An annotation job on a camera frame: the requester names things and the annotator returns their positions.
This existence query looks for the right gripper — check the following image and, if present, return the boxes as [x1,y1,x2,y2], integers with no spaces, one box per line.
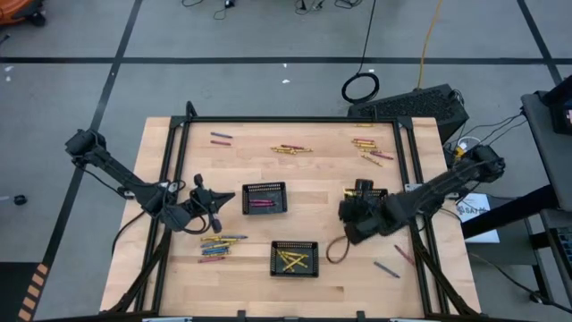
[338,178,394,246]

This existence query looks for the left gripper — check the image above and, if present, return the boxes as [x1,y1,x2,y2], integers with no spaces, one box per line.
[187,173,237,234]

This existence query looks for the black slotted plastic basket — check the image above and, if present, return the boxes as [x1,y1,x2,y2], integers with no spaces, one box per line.
[269,240,320,278]
[241,181,289,216]
[342,187,389,202]

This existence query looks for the white printed paper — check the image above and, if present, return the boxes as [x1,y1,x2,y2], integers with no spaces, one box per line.
[455,191,501,245]

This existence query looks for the black computer case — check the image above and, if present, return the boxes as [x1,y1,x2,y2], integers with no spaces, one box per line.
[347,83,470,145]

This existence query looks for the black desk beam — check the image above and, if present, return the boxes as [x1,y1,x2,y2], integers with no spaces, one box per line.
[461,184,559,240]

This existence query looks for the grey desk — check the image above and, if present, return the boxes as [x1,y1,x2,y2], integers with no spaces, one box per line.
[520,89,572,211]

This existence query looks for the laptop keyboard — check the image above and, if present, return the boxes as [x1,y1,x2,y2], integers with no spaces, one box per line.
[551,225,572,269]

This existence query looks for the black monitor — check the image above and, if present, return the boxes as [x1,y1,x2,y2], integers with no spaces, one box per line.
[542,74,572,136]

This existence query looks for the orange object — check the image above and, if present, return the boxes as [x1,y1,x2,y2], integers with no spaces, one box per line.
[0,0,46,27]

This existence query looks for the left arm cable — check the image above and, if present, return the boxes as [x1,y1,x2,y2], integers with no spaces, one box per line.
[110,178,214,257]

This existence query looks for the black table frame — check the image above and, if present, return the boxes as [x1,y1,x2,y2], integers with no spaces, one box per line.
[106,100,482,321]

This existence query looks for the white cable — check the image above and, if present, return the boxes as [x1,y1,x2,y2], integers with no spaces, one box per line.
[456,135,483,157]

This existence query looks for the black cable with coil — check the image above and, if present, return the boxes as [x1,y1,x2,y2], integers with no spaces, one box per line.
[341,0,382,106]

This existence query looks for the black floor cable with plug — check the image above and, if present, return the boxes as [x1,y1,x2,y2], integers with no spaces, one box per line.
[467,250,572,314]

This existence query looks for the yellow hanging cable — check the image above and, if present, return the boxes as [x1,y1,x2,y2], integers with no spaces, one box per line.
[416,0,444,89]

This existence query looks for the black floor cables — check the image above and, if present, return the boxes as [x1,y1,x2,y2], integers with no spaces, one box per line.
[293,0,364,15]
[181,0,237,21]

